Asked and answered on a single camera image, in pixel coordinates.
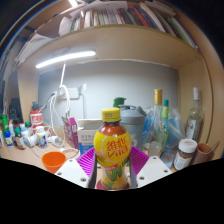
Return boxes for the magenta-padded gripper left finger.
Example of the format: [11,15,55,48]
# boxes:
[54,146,98,189]

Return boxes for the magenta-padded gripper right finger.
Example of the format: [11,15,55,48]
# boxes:
[128,145,173,189]

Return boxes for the yellow drink bottle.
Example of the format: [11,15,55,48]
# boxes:
[92,107,132,191]

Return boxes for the white and blue carton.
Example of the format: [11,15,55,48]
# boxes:
[76,118,104,156]

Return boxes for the orange plastic cup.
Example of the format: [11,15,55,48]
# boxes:
[41,151,68,175]

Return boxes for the maroon pouch packet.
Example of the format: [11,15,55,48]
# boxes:
[61,116,80,150]

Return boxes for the grey shaker bottle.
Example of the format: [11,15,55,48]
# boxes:
[118,104,148,151]

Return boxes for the brown jar with white lid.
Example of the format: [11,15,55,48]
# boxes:
[173,138,198,171]

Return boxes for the white bottle with blue label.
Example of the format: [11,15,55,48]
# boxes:
[35,125,49,149]

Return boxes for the teal-capped clear bottle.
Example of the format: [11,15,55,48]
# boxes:
[161,99,170,148]

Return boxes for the brown mug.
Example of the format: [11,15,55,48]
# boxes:
[191,142,214,166]

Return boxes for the red and white canister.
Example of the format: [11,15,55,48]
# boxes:
[29,109,44,128]

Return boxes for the gold-capped clear bottle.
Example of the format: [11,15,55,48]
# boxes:
[151,88,164,148]

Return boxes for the clear glass bottle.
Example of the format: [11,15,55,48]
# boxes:
[185,87,205,143]

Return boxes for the black power adapter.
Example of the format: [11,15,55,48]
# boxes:
[31,100,40,112]

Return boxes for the blue-lidded white jar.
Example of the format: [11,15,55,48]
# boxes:
[3,130,14,148]

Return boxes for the green canister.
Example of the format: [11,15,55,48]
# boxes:
[0,114,9,133]

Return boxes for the white LED light bar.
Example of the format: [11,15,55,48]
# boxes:
[35,50,97,69]

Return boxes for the white cable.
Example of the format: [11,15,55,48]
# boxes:
[43,63,73,149]

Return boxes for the white wall socket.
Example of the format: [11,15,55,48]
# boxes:
[56,87,84,100]

